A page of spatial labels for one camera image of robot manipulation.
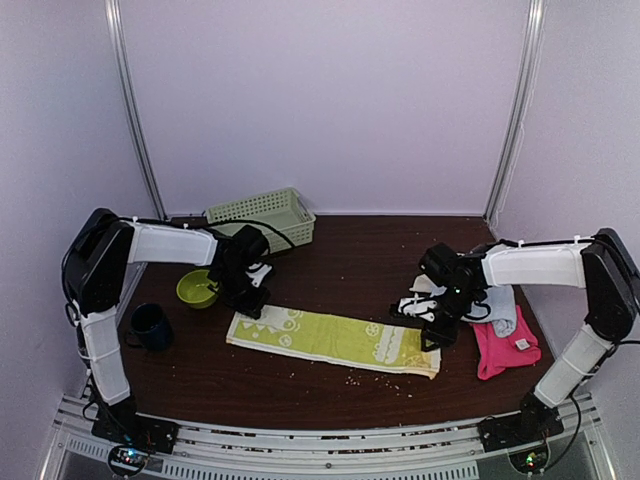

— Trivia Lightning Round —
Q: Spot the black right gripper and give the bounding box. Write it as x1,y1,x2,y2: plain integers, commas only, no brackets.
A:
421,285,480,352

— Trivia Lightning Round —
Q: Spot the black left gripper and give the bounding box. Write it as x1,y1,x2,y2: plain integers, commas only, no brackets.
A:
213,265,270,318

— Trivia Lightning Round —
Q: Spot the green patterned towel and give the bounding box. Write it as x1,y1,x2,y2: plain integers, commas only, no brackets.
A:
226,305,441,379

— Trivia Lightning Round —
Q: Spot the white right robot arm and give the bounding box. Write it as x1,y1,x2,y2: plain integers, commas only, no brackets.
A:
390,228,639,442

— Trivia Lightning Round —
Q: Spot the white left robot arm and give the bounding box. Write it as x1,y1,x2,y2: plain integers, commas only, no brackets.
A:
61,208,272,444

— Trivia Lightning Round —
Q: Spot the cream white towel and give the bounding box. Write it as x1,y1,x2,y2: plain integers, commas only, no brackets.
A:
409,274,436,294

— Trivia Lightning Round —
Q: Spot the lime green bowl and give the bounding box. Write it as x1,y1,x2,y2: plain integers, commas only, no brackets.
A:
176,269,219,310

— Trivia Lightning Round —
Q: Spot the pink towel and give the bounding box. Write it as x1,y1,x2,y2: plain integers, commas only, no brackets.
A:
472,305,542,381

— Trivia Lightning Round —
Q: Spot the light blue towel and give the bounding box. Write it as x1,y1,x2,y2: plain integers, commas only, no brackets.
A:
465,286,517,338

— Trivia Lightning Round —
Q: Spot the pale green plastic basket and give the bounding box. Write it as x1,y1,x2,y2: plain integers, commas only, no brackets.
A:
204,187,316,253

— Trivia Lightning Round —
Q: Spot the dark blue mug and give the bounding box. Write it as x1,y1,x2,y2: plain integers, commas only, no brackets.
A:
123,303,174,352

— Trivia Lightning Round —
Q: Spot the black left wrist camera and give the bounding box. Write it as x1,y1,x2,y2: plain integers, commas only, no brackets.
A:
232,225,270,262

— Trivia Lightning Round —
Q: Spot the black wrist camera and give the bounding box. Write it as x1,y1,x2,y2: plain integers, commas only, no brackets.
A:
419,243,459,286
232,225,270,262

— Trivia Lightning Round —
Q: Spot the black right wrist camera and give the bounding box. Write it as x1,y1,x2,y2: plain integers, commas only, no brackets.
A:
419,243,459,286

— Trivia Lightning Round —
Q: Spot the aluminium front rail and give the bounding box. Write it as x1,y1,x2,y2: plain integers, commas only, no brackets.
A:
39,392,616,480

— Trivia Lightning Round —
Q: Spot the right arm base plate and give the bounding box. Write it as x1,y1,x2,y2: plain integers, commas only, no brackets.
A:
477,412,564,453

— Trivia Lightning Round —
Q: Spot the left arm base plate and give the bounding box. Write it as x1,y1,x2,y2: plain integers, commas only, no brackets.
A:
91,416,179,454

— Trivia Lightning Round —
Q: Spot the aluminium frame post left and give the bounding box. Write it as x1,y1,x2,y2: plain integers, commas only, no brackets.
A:
104,0,167,220

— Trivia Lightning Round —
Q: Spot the aluminium frame post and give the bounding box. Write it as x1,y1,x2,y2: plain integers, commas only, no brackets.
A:
484,0,547,228
104,0,167,220

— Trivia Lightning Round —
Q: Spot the aluminium frame post right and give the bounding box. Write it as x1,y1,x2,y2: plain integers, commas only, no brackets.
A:
484,0,547,228

